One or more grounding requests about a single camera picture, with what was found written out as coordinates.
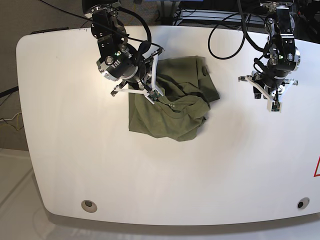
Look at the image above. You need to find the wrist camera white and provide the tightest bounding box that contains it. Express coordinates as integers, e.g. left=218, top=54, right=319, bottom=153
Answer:
left=267, top=99, right=282, bottom=113
left=146, top=90, right=164, bottom=105

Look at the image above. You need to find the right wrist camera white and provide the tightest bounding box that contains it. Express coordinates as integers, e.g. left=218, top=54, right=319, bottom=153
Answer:
left=146, top=90, right=164, bottom=105

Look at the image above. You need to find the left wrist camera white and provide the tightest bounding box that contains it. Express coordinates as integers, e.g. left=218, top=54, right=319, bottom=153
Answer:
left=267, top=99, right=282, bottom=113

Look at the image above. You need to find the aluminium frame rail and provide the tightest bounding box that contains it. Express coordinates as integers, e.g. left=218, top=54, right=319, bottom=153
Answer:
left=172, top=9, right=271, bottom=28

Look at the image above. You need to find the black looped cable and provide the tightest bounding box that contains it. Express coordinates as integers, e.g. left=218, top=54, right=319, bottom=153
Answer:
left=207, top=9, right=247, bottom=60

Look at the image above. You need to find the yellow cable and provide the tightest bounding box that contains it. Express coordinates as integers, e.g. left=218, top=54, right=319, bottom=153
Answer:
left=0, top=112, right=25, bottom=133

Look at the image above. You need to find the table grommet hole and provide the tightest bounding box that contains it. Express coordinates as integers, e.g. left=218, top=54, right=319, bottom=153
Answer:
left=81, top=200, right=98, bottom=213
left=297, top=197, right=310, bottom=210

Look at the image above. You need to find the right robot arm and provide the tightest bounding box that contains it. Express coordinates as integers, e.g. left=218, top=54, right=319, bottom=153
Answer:
left=82, top=0, right=164, bottom=104

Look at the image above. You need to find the red triangle warning sticker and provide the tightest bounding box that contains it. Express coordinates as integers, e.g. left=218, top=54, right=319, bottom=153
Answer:
left=313, top=158, right=320, bottom=177

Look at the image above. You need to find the left table grommet hole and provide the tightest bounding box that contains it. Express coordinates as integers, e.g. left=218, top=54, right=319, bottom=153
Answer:
left=81, top=200, right=98, bottom=213

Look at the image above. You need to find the right table grommet hole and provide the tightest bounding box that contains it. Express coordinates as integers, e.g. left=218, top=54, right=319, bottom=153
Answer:
left=297, top=197, right=310, bottom=210

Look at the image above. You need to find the olive green T-shirt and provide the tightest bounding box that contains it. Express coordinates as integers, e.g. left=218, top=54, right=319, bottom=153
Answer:
left=128, top=56, right=220, bottom=142

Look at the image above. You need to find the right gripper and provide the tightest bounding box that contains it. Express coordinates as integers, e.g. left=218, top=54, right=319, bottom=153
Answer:
left=110, top=47, right=164, bottom=98

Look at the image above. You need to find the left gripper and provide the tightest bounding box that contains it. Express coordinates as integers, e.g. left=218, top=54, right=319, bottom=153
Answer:
left=238, top=72, right=299, bottom=103

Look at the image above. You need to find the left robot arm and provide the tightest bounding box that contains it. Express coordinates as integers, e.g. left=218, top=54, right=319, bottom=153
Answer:
left=239, top=0, right=301, bottom=103

